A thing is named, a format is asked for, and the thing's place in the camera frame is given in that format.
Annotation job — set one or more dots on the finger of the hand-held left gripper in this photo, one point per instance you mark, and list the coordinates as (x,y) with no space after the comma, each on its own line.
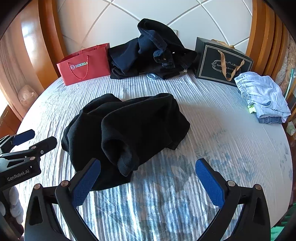
(45,143)
(22,138)

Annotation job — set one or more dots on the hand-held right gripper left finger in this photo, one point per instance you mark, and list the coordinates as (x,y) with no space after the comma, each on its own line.
(85,184)

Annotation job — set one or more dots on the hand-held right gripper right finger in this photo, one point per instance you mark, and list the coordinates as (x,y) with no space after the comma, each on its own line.
(209,183)

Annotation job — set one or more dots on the black fleece garment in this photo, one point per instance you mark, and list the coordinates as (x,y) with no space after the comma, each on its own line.
(129,129)

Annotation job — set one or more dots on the pile of dark clothes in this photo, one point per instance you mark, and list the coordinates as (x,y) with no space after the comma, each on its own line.
(150,51)

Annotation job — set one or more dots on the person's left hand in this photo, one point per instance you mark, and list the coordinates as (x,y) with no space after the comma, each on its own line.
(13,204)

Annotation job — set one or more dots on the wooden nightstand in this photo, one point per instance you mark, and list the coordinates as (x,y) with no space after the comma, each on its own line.
(7,120)

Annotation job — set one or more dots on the striped bed sheet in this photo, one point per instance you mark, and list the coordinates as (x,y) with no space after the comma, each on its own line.
(208,139)

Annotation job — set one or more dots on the clear plastic bag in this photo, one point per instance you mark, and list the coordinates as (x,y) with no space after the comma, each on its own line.
(26,93)

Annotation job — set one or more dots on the beige curtain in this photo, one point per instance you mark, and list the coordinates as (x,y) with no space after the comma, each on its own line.
(13,69)

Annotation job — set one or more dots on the neon green cloth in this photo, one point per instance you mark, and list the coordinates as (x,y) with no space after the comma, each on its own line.
(251,109)

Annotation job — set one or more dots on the folded denim garment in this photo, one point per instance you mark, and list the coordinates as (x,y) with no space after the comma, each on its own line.
(269,120)

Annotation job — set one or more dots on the red paper bag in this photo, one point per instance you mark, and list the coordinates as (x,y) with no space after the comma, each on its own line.
(84,64)

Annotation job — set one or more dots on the light blue folded shorts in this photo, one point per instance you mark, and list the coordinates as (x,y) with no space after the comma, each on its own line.
(261,92)

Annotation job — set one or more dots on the black gift bag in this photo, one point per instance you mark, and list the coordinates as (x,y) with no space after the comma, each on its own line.
(212,62)

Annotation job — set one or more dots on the small light blue item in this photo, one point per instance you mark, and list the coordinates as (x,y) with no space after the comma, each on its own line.
(152,76)

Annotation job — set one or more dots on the white padded headboard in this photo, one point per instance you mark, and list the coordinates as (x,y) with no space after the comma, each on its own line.
(115,20)

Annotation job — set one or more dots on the wooden headboard frame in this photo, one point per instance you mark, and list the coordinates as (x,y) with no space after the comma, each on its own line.
(266,34)

